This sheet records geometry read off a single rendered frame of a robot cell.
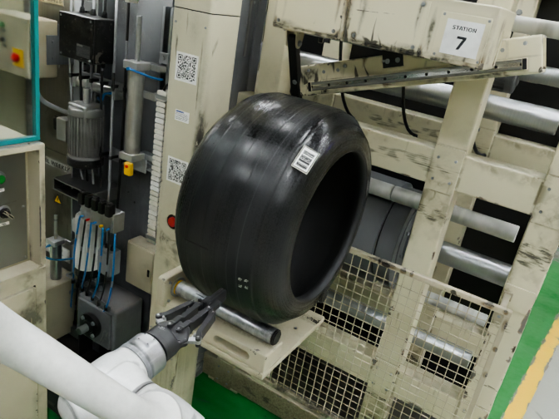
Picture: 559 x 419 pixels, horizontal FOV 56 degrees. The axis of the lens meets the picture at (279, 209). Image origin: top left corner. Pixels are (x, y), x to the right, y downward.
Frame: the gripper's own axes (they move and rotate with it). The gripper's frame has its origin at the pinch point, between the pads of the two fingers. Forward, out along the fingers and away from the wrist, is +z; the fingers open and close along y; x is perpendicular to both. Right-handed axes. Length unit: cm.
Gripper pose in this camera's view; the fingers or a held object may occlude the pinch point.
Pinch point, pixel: (215, 300)
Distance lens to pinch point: 125.9
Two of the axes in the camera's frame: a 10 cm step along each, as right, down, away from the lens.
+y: -8.4, -3.3, 4.3
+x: -0.9, 8.7, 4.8
